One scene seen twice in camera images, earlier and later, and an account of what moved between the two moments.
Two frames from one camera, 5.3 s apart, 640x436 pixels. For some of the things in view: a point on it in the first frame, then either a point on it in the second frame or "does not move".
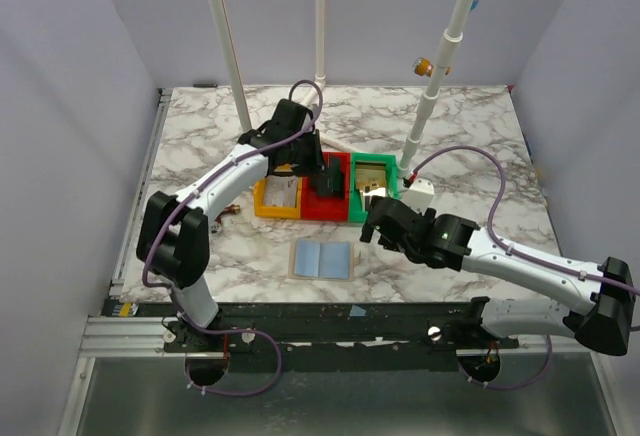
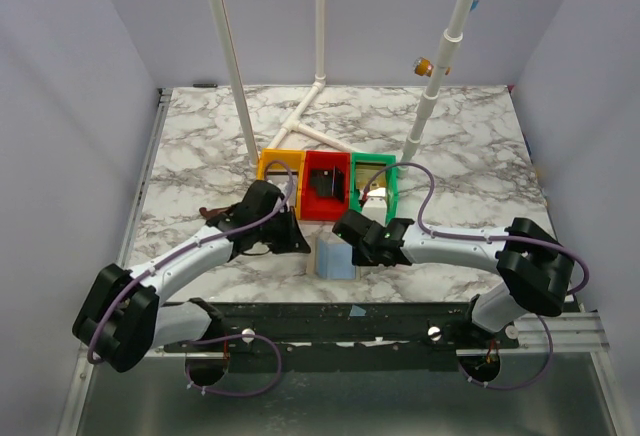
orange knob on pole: x=424 y=67 does not move
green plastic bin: x=356 y=214 does not move
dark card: x=329 y=184 does not move
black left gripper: x=329 y=182 -> x=289 y=231
